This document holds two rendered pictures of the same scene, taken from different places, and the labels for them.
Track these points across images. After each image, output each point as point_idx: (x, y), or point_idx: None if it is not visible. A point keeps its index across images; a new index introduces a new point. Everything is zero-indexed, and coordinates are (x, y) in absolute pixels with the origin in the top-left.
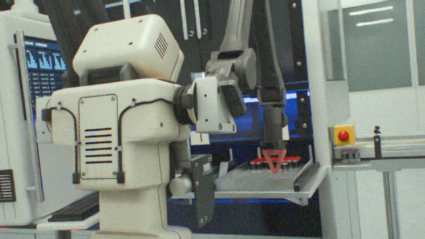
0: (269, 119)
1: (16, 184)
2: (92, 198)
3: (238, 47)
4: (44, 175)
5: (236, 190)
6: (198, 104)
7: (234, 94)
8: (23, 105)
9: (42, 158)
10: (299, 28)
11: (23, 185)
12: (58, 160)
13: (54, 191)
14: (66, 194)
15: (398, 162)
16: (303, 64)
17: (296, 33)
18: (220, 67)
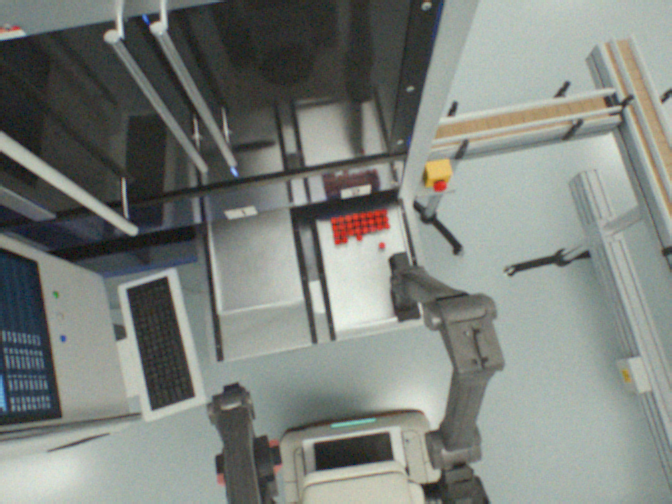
0: (407, 303)
1: (103, 433)
2: (147, 333)
3: (470, 446)
4: (101, 386)
5: (360, 329)
6: None
7: (484, 502)
8: (49, 419)
9: (89, 387)
10: (410, 111)
11: (110, 427)
12: (88, 354)
13: (111, 371)
14: (111, 347)
15: (476, 156)
16: (405, 141)
17: (404, 116)
18: (459, 476)
